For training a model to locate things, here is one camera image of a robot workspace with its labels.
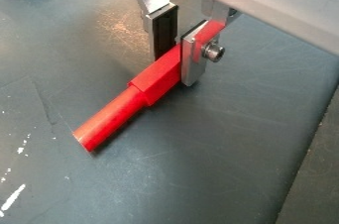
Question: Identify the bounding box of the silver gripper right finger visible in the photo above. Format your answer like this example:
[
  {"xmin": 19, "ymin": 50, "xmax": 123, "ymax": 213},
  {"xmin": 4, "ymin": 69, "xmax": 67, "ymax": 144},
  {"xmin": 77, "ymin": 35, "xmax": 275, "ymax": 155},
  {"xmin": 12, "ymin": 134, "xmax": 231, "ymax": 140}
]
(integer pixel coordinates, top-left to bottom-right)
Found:
[{"xmin": 180, "ymin": 0, "xmax": 240, "ymax": 86}]

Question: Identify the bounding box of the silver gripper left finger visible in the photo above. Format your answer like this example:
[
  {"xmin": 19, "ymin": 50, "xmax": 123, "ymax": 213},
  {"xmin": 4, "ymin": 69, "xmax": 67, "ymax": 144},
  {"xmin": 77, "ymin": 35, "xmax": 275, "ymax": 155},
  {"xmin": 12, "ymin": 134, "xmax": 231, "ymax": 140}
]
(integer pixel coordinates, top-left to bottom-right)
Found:
[{"xmin": 136, "ymin": 0, "xmax": 179, "ymax": 58}]

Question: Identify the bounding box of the red peg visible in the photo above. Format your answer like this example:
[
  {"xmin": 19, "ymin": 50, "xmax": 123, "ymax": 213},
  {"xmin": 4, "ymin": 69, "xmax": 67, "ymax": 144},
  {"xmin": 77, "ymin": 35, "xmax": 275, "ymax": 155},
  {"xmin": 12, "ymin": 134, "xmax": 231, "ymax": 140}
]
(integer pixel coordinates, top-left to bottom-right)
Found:
[{"xmin": 72, "ymin": 22, "xmax": 226, "ymax": 153}]

